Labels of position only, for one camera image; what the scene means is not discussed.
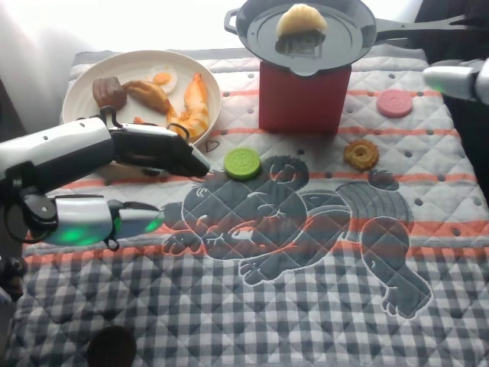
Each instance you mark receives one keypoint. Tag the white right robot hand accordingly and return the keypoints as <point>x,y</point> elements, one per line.
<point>458,80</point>

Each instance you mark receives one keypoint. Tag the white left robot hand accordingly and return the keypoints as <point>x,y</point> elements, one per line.
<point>68,153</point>

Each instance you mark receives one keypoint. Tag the black frying pan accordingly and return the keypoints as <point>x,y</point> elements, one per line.
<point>344,42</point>

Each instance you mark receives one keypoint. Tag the red foam cube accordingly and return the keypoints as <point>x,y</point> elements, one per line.
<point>305,103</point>

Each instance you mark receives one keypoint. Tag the cream round plate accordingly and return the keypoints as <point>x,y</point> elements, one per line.
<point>80,103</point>

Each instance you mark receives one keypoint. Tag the pink round cookie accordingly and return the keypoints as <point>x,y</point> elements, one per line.
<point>395,103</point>

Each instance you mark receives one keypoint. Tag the brown toy steak piece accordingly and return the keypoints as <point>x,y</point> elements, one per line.
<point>109,93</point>

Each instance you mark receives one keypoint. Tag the orange toy chicken drumstick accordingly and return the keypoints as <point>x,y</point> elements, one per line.
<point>139,120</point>

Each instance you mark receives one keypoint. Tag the orange-brown toy food piece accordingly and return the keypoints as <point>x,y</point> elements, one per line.
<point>149,93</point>

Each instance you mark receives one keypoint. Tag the toy fried egg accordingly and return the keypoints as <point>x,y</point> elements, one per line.
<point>164,78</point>

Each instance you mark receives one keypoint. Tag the yellow flower-shaped cookie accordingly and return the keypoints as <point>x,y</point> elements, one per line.
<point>361,154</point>

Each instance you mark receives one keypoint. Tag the orange toy shrimp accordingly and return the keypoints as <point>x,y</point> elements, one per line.
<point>196,99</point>

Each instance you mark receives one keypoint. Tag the white toy dumpling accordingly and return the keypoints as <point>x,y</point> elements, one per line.
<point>302,19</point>

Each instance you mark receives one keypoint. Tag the green round cookie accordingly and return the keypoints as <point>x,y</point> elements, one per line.
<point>242,162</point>

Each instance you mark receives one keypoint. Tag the brown chocolate sandwich cookie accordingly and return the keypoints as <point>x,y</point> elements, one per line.
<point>112,346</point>

